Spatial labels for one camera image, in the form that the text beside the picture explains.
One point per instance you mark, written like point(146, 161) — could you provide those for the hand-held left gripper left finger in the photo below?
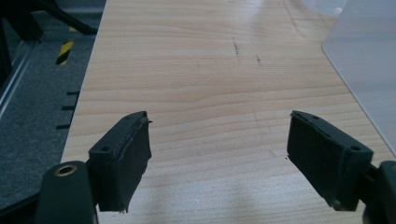
point(120, 168)

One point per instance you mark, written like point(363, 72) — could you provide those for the translucent white plastic board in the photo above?
point(364, 62)

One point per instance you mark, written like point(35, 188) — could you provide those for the yellow black hazard tape strip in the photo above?
point(64, 53)

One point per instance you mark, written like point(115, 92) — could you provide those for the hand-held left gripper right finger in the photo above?
point(327, 155)

